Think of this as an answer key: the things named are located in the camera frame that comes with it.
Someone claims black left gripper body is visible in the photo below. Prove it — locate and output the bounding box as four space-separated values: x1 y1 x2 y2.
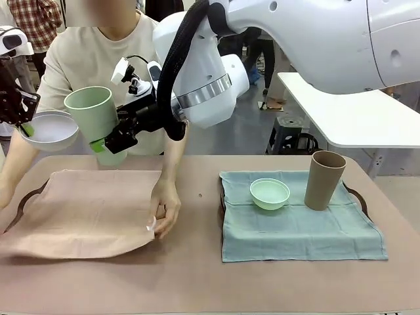
0 56 22 100

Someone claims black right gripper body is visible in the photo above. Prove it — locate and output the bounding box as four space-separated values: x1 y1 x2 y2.
134 102 165 135

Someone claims tall pale green cup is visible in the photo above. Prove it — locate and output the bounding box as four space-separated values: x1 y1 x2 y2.
64 85 129 167

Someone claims white round bowl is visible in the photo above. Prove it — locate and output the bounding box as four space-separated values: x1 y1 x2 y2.
18 110 80 152

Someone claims pinkish beige cloth mat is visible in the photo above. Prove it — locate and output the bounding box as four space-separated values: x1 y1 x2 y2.
0 169 163 260

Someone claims pale green bowl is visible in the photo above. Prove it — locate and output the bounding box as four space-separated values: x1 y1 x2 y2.
249 178 291 211

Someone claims tall brown cup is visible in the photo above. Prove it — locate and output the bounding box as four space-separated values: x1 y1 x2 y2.
304 150 347 211

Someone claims person's right forearm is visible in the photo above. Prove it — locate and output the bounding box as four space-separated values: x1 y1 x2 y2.
0 131 35 193

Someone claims person's left forearm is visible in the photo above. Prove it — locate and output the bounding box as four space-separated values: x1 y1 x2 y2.
157 123 190 188

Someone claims teal cloth mat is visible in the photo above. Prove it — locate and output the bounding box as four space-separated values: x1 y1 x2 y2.
219 169 389 263

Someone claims person's left hand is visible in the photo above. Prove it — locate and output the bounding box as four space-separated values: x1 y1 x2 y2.
152 181 182 240

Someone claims person's right hand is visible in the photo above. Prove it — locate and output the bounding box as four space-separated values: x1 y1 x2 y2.
0 186 14 213

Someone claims person in beige shirt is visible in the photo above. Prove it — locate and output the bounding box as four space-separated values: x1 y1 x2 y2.
34 0 190 158

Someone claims person in red plaid shirt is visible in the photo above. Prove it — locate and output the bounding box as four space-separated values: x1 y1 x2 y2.
6 0 64 83

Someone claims person in black leggings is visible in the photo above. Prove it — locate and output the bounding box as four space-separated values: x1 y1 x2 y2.
241 27 287 113

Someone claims black green plastic stool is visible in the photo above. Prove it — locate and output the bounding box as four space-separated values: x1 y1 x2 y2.
264 115 320 156

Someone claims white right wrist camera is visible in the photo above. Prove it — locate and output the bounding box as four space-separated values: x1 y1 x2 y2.
110 56 134 87

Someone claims black right arm cable sleeve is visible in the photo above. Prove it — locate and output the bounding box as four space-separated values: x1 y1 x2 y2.
156 0 211 142

